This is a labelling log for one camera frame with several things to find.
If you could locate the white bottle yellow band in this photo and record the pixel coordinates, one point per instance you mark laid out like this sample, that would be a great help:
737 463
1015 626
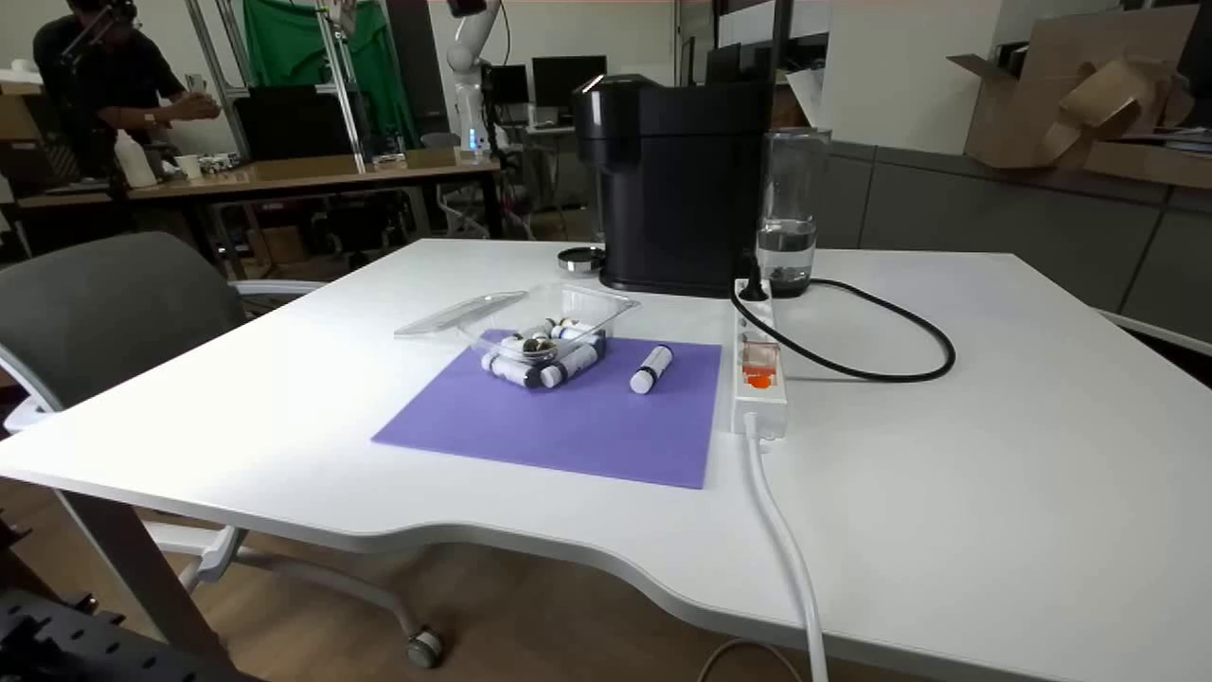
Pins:
544 342

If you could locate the white bottle on placemat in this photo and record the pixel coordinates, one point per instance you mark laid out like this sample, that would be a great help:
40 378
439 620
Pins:
650 368

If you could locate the clear plastic bowl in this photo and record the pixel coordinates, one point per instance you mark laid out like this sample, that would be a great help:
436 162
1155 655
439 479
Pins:
593 337

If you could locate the white bottle in bowl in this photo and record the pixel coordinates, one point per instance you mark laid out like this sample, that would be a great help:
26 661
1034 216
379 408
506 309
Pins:
521 372

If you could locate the purple placemat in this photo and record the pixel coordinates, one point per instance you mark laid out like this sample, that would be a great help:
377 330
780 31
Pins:
593 424

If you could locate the round metal drip tray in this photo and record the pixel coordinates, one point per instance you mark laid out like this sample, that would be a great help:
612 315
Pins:
582 260

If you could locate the white power strip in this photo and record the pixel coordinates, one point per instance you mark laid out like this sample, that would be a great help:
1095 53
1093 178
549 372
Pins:
759 372

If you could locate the black coffee machine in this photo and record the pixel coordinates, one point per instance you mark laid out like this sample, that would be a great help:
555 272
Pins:
680 178

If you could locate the wooden background desk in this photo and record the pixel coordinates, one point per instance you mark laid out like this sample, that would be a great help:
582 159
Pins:
324 176

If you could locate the cardboard box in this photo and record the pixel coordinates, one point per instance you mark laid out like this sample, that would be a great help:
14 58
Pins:
1095 93

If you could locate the person in black shirt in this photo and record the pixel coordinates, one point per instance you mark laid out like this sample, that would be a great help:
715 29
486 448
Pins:
107 77

